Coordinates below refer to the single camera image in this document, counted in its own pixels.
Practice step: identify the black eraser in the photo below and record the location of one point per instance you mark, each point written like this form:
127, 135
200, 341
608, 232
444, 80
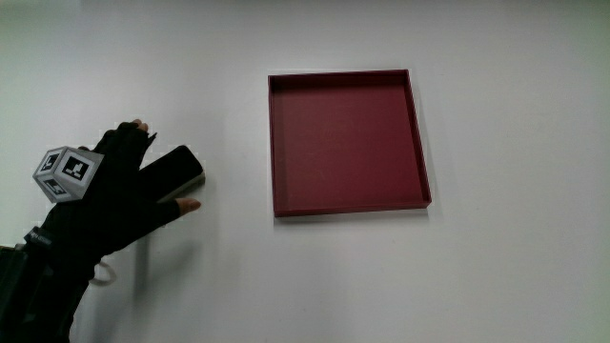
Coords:
172, 169

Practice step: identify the dark red square tray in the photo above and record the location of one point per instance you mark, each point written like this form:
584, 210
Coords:
345, 147

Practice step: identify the person's left forearm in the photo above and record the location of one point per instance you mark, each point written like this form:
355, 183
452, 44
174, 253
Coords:
38, 295

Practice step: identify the person's left hand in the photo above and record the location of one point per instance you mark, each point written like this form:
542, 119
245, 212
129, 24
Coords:
114, 200

